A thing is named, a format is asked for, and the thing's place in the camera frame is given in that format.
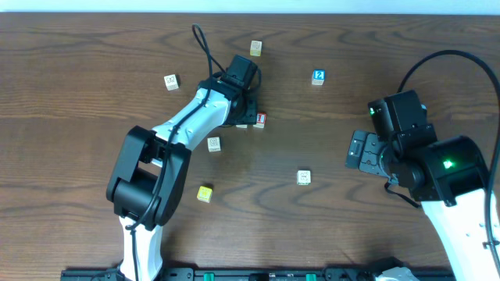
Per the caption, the red letter I block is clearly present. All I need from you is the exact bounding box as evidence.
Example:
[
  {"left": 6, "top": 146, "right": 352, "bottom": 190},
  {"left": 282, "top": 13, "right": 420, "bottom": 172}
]
[{"left": 253, "top": 112, "right": 267, "bottom": 129}]

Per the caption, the blue number 2 block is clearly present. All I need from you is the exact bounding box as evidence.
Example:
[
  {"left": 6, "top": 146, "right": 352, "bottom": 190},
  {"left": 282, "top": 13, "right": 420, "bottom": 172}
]
[{"left": 312, "top": 69, "right": 326, "bottom": 86}]

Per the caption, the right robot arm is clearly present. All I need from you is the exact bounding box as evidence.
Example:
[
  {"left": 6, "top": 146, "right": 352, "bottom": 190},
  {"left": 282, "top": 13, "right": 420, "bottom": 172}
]
[{"left": 345, "top": 91, "right": 499, "bottom": 280}]

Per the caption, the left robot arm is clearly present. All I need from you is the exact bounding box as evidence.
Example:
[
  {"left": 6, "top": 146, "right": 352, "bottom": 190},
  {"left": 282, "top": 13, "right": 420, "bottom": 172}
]
[{"left": 106, "top": 55, "right": 262, "bottom": 280}]

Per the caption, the yellow-sided block far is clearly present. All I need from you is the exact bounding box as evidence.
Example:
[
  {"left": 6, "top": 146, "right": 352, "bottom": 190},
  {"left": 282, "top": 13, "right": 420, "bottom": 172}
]
[{"left": 249, "top": 41, "right": 263, "bottom": 57}]

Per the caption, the plain wooden block left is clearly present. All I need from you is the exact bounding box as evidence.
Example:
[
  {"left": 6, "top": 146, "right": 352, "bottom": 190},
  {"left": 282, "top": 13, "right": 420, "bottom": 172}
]
[{"left": 164, "top": 74, "right": 179, "bottom": 91}]

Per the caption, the yellow block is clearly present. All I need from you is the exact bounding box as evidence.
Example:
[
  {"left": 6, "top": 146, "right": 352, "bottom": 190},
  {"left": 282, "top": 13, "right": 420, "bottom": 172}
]
[{"left": 197, "top": 186, "right": 213, "bottom": 203}]

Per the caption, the right black cable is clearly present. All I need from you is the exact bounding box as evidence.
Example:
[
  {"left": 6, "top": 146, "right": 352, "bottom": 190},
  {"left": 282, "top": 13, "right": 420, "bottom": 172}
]
[{"left": 396, "top": 49, "right": 500, "bottom": 251}]

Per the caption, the black cable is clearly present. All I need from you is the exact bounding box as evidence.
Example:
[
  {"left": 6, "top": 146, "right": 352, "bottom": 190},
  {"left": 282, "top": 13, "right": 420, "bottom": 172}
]
[
  {"left": 124, "top": 23, "right": 263, "bottom": 281},
  {"left": 396, "top": 49, "right": 500, "bottom": 251}
]

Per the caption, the left black cable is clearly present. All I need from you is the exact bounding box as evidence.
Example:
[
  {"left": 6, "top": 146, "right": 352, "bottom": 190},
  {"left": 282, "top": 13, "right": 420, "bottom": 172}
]
[{"left": 124, "top": 23, "right": 263, "bottom": 281}]

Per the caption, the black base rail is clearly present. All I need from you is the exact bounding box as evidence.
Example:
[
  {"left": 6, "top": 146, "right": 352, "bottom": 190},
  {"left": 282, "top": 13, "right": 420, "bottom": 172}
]
[{"left": 60, "top": 257, "right": 455, "bottom": 281}]

